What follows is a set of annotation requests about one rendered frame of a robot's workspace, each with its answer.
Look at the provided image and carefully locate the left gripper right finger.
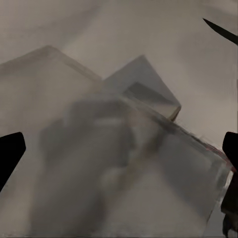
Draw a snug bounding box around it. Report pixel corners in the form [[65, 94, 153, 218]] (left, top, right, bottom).
[[222, 132, 238, 171]]

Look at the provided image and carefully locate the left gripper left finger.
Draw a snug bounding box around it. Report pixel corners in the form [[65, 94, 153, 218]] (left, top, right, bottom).
[[0, 132, 26, 191]]

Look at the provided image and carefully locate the parer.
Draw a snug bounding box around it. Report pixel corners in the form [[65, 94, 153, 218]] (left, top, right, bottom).
[[204, 19, 238, 45]]

